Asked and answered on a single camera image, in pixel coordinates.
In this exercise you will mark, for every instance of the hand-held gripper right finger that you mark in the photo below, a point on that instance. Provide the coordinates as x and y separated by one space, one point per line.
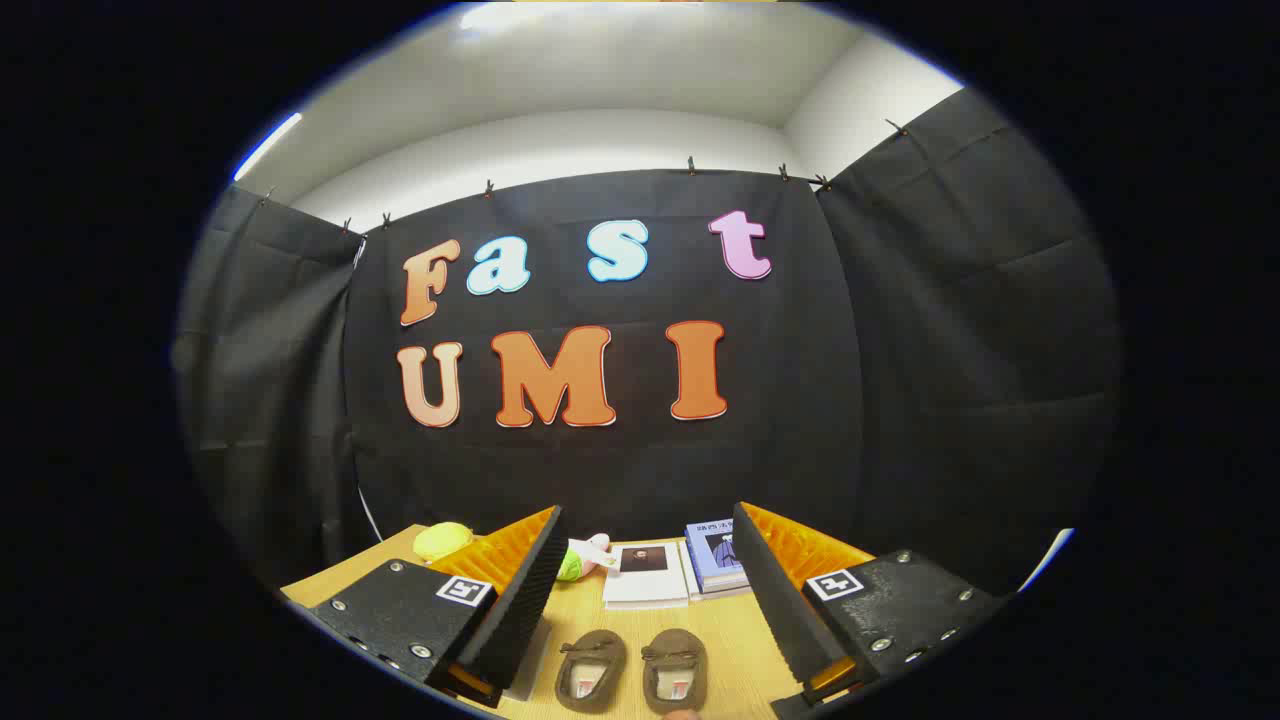
780 600

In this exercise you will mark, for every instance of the white book with dark photo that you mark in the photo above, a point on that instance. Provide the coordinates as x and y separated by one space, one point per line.
645 590

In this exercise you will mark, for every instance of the black backdrop cloth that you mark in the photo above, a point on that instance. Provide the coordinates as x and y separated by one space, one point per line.
800 400

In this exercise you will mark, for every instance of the brown fuzzy shoe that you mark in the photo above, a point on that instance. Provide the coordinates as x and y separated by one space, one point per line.
672 645
590 645

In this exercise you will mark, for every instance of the yellow plush toy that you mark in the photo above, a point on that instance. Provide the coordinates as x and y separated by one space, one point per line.
440 542

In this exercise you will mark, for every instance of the dark cover book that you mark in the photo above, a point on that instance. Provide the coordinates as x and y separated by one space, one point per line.
725 582

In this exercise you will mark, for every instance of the green and pink plush toy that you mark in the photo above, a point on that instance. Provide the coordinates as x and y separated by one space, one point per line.
572 565

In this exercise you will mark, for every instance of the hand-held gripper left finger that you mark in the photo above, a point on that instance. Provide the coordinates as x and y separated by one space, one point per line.
520 610

